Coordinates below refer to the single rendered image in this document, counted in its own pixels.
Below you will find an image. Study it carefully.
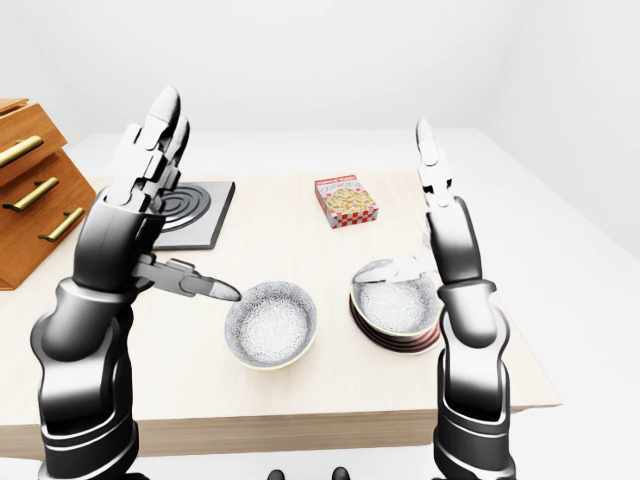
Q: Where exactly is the red white cookie box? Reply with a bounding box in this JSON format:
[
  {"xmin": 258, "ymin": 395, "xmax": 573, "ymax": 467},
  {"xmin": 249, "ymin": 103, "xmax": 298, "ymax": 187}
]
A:
[{"xmin": 314, "ymin": 173, "xmax": 379, "ymax": 230}]

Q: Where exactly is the flat dark stove plate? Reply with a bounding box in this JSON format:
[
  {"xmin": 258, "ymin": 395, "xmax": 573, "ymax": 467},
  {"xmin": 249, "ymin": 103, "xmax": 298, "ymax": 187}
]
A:
[{"xmin": 148, "ymin": 180, "xmax": 237, "ymax": 252}]

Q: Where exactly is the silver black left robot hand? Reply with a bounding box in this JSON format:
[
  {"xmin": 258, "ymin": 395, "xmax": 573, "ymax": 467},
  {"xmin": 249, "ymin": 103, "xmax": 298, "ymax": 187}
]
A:
[{"xmin": 72, "ymin": 85, "xmax": 243, "ymax": 303}]

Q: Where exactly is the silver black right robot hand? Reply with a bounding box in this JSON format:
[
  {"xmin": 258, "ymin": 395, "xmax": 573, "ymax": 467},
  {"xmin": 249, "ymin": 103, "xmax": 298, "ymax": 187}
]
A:
[{"xmin": 354, "ymin": 118, "xmax": 486, "ymax": 288}]

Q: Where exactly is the brass drawer handle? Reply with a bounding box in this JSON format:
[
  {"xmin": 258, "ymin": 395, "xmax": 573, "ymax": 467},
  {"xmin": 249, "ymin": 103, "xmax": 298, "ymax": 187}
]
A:
[
  {"xmin": 37, "ymin": 206, "xmax": 86, "ymax": 244},
  {"xmin": 1, "ymin": 176, "xmax": 61, "ymax": 214},
  {"xmin": 0, "ymin": 135, "xmax": 45, "ymax": 169}
]

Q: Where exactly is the wooden cabinet with drawers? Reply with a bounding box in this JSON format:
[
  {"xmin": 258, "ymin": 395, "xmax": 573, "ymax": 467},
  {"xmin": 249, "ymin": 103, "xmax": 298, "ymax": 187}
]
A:
[{"xmin": 0, "ymin": 97, "xmax": 97, "ymax": 291}]

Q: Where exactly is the wooden drawer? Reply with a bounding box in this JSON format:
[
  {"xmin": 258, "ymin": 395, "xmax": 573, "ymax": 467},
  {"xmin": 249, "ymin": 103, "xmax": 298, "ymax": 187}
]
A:
[
  {"xmin": 0, "ymin": 148, "xmax": 91, "ymax": 239},
  {"xmin": 0, "ymin": 183, "xmax": 97, "ymax": 291},
  {"xmin": 0, "ymin": 103, "xmax": 69, "ymax": 188}
]

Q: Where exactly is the plate with red rings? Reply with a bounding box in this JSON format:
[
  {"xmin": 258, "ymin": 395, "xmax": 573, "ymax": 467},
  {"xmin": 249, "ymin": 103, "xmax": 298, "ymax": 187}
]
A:
[{"xmin": 347, "ymin": 293, "xmax": 443, "ymax": 356}]

